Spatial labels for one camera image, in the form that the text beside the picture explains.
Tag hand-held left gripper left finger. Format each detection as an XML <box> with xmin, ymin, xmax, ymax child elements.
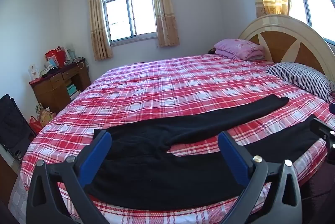
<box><xmin>26</xmin><ymin>130</ymin><xmax>113</xmax><ymax>224</ymax></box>

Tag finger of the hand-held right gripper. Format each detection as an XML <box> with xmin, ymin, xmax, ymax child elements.
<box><xmin>309</xmin><ymin>115</ymin><xmax>335</xmax><ymax>140</ymax></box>
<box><xmin>327</xmin><ymin>139</ymin><xmax>335</xmax><ymax>162</ymax></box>

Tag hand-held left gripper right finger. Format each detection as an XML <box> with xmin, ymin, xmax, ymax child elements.
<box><xmin>218</xmin><ymin>130</ymin><xmax>303</xmax><ymax>224</ymax></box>

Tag black pants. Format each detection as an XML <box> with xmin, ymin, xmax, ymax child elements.
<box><xmin>84</xmin><ymin>94</ymin><xmax>325</xmax><ymax>211</ymax></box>

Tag striped pillow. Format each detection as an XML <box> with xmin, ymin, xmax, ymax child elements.
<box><xmin>265</xmin><ymin>62</ymin><xmax>334</xmax><ymax>104</ymax></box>

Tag floral gift bag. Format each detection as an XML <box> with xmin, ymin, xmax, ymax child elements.
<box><xmin>37</xmin><ymin>104</ymin><xmax>56</xmax><ymax>127</ymax></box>

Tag stack of books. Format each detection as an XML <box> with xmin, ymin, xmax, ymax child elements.
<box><xmin>67</xmin><ymin>84</ymin><xmax>80</xmax><ymax>99</ymax></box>

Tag red plastic bag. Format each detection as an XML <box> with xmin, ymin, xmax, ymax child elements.
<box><xmin>29</xmin><ymin>116</ymin><xmax>42</xmax><ymax>134</ymax></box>

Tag brown wooden desk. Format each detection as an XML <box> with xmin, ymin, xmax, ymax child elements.
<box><xmin>29</xmin><ymin>58</ymin><xmax>91</xmax><ymax>115</ymax></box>

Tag black fabric chair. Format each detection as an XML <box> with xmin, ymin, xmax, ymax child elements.
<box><xmin>0</xmin><ymin>94</ymin><xmax>36</xmax><ymax>162</ymax></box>

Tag bed with red plaid sheet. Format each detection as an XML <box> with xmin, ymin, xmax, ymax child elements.
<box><xmin>8</xmin><ymin>53</ymin><xmax>335</xmax><ymax>224</ymax></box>

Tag cream and wood headboard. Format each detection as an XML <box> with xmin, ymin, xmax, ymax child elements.
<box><xmin>238</xmin><ymin>15</ymin><xmax>335</xmax><ymax>88</ymax></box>

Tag brown wooden cabinet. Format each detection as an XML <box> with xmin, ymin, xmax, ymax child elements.
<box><xmin>0</xmin><ymin>154</ymin><xmax>19</xmax><ymax>203</ymax></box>

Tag clear plastic bag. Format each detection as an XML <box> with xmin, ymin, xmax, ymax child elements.
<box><xmin>64</xmin><ymin>45</ymin><xmax>77</xmax><ymax>61</ymax></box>

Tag white card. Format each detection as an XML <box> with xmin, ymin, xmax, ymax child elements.
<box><xmin>28</xmin><ymin>64</ymin><xmax>40</xmax><ymax>80</ymax></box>

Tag red gift bag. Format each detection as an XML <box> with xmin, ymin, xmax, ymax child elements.
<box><xmin>45</xmin><ymin>46</ymin><xmax>66</xmax><ymax>67</ymax></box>

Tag pink folded blanket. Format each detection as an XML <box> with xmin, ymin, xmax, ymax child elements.
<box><xmin>213</xmin><ymin>39</ymin><xmax>265</xmax><ymax>61</ymax></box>

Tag sliding window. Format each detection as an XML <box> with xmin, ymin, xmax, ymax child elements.
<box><xmin>101</xmin><ymin>0</ymin><xmax>159</xmax><ymax>47</ymax></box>

